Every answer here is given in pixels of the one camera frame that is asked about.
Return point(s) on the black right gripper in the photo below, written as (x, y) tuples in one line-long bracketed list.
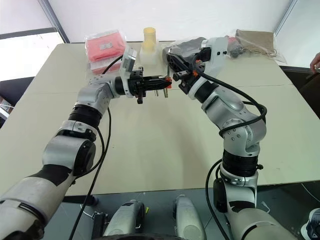
[(191, 68)]

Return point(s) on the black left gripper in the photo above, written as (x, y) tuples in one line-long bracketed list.
[(138, 83)]

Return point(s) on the orange hex key holder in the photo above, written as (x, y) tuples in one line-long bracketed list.
[(168, 83)]

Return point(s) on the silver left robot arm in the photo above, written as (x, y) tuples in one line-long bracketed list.
[(62, 147)]

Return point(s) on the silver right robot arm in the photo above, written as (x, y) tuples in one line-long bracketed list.
[(232, 117)]

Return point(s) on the bystander bare hand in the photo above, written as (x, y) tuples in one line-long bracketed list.
[(315, 61)]

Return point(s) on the black item in plastic bag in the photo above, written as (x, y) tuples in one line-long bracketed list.
[(186, 45)]

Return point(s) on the yellow plastic cylinder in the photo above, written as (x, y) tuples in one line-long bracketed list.
[(149, 37)]

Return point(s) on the black red item in bag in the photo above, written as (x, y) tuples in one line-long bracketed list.
[(234, 48)]

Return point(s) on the red packet in plastic bag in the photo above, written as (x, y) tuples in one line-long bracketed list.
[(105, 46)]

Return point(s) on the brown paper bag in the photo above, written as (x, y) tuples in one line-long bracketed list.
[(255, 41)]

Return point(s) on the silver rounded robot leg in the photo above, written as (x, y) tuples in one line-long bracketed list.
[(188, 220), (125, 220)]

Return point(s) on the dark box with papers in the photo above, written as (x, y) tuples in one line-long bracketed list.
[(4, 107)]

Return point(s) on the black white shoe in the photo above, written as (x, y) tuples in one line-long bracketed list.
[(312, 225)]

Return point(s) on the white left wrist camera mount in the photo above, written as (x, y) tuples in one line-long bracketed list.
[(128, 60)]

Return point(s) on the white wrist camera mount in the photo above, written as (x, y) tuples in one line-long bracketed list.
[(128, 60), (218, 53)]

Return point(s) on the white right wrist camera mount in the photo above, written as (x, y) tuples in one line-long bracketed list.
[(218, 53)]

